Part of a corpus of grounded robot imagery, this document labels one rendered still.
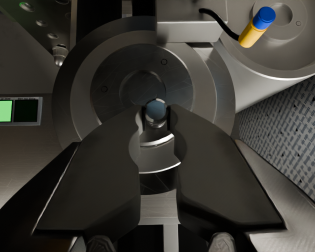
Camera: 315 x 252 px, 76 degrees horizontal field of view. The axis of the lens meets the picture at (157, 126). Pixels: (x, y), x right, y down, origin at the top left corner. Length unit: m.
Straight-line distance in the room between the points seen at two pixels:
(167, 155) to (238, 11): 0.14
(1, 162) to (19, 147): 0.05
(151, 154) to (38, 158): 0.43
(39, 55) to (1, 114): 1.46
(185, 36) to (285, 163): 0.21
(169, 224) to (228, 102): 0.39
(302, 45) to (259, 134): 0.17
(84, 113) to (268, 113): 0.26
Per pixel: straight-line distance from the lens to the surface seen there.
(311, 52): 0.23
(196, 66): 0.17
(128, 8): 0.64
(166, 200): 0.50
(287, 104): 0.31
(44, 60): 2.01
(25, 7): 0.49
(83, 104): 0.17
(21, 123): 0.58
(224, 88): 0.18
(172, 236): 0.53
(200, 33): 0.17
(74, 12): 0.21
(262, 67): 0.19
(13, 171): 0.59
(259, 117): 0.36
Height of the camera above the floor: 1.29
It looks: 8 degrees down
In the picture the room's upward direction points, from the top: 179 degrees clockwise
